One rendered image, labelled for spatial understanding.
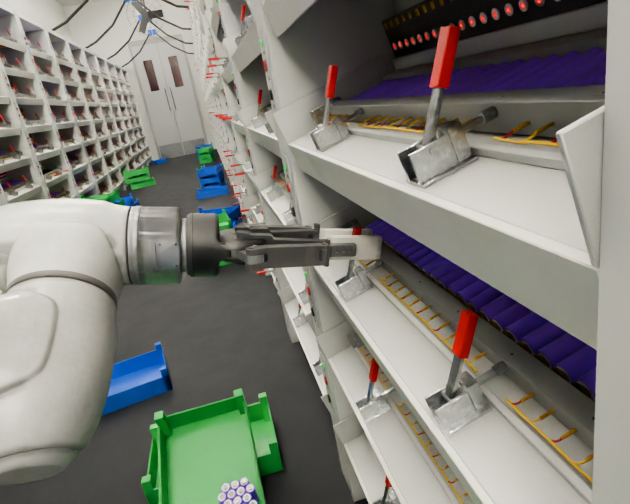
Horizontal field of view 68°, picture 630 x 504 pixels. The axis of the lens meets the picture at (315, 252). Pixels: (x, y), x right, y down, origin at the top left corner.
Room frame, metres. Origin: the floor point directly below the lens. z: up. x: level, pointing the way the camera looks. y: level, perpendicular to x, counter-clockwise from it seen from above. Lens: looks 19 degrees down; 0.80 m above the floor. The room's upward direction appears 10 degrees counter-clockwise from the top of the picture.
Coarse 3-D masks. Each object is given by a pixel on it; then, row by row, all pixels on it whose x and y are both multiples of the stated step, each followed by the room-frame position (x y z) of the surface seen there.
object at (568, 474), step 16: (384, 288) 0.53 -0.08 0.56; (400, 304) 0.48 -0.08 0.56; (416, 320) 0.43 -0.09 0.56; (432, 336) 0.40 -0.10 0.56; (448, 352) 0.37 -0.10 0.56; (464, 368) 0.34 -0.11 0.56; (496, 400) 0.29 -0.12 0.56; (512, 416) 0.27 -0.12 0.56; (528, 432) 0.26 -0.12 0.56; (544, 448) 0.24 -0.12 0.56; (560, 464) 0.22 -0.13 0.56; (576, 480) 0.21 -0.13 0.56
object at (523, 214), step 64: (448, 0) 0.55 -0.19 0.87; (512, 0) 0.45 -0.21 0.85; (576, 0) 0.38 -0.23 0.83; (384, 64) 0.76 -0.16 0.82; (448, 64) 0.30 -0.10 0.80; (512, 64) 0.41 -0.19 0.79; (576, 64) 0.32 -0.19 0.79; (320, 128) 0.57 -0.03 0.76; (384, 128) 0.47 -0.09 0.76; (448, 128) 0.29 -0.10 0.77; (512, 128) 0.30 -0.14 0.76; (576, 128) 0.14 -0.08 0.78; (384, 192) 0.34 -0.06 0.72; (448, 192) 0.26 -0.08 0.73; (512, 192) 0.23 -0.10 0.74; (576, 192) 0.14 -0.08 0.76; (448, 256) 0.27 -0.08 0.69; (512, 256) 0.19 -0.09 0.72; (576, 256) 0.15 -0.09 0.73; (576, 320) 0.16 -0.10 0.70
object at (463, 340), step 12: (468, 312) 0.30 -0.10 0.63; (468, 324) 0.30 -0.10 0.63; (456, 336) 0.31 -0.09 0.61; (468, 336) 0.30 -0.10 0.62; (456, 348) 0.30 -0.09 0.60; (468, 348) 0.30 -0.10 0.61; (456, 360) 0.30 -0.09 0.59; (456, 372) 0.30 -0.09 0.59; (456, 384) 0.30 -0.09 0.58; (456, 396) 0.30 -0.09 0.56
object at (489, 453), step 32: (320, 224) 0.74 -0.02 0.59; (352, 224) 0.73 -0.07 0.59; (352, 320) 0.50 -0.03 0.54; (384, 320) 0.47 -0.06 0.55; (384, 352) 0.42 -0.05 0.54; (416, 352) 0.39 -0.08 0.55; (416, 384) 0.35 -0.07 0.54; (512, 384) 0.31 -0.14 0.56; (416, 416) 0.35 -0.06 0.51; (448, 448) 0.28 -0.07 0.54; (480, 448) 0.26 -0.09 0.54; (512, 448) 0.25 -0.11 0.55; (576, 448) 0.24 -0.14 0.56; (480, 480) 0.24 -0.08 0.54; (512, 480) 0.23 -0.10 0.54; (544, 480) 0.22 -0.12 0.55
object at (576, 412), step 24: (384, 264) 0.57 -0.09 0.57; (408, 264) 0.52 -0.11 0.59; (408, 288) 0.50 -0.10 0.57; (432, 288) 0.45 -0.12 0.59; (456, 312) 0.39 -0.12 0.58; (480, 336) 0.35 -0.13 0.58; (504, 336) 0.33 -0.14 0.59; (504, 360) 0.31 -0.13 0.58; (528, 360) 0.30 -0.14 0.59; (528, 384) 0.28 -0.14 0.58; (552, 384) 0.27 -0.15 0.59; (552, 408) 0.26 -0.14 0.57; (576, 408) 0.24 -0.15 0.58; (576, 432) 0.24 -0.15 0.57
